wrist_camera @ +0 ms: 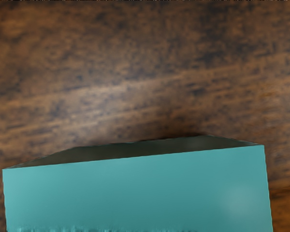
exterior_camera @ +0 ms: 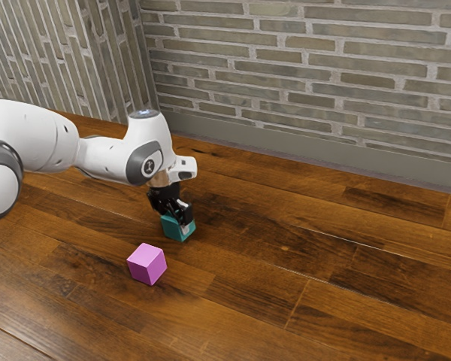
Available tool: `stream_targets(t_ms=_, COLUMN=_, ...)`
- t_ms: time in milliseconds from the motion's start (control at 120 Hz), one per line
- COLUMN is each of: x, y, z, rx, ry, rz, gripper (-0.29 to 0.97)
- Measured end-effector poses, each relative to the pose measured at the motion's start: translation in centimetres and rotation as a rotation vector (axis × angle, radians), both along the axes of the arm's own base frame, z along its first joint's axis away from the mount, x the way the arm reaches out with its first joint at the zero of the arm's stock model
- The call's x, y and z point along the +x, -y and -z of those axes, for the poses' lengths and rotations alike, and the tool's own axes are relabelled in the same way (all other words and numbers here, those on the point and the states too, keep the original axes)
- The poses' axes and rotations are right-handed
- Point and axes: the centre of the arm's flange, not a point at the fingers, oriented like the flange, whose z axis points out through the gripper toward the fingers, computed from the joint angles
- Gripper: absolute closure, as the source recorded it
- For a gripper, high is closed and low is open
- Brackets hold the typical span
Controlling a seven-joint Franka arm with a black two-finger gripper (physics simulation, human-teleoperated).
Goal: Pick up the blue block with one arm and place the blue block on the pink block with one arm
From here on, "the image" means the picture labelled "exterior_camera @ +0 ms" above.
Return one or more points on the pink block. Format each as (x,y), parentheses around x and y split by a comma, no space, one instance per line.
(147,263)

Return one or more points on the teal block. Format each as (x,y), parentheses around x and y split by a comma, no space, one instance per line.
(173,228)

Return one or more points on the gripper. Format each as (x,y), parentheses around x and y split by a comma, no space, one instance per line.
(164,196)

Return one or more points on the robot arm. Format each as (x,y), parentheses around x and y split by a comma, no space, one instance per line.
(41,139)

